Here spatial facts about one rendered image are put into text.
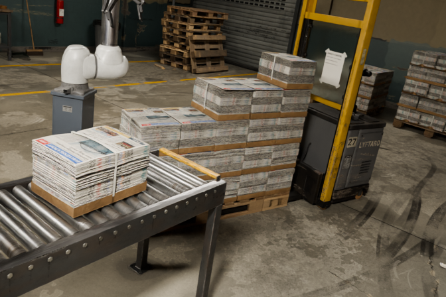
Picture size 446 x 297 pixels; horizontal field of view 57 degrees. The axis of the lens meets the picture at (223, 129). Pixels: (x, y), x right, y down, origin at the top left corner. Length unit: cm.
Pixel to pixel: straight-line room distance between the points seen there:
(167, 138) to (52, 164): 119
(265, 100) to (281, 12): 715
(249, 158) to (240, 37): 778
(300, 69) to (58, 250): 232
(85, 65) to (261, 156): 153
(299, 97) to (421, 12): 594
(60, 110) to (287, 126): 172
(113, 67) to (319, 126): 206
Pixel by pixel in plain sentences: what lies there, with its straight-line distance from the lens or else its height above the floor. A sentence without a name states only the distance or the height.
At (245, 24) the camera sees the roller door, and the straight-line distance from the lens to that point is 1075.
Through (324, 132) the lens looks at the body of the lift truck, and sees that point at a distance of 389.
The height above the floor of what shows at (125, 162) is 98.
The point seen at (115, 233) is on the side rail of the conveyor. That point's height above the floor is 77.
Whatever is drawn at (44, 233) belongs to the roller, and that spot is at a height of 79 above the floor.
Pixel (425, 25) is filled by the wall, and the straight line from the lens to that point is 900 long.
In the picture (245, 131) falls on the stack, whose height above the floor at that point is 74.
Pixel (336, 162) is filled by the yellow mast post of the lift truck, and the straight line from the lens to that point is 368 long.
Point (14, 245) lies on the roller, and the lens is 158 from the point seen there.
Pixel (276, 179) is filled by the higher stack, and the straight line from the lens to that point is 353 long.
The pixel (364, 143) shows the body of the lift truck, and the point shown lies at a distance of 394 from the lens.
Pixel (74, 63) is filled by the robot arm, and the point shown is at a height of 118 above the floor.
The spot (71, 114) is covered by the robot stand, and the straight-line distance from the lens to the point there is 265.
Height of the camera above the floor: 168
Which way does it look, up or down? 18 degrees down
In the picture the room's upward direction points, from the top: 9 degrees clockwise
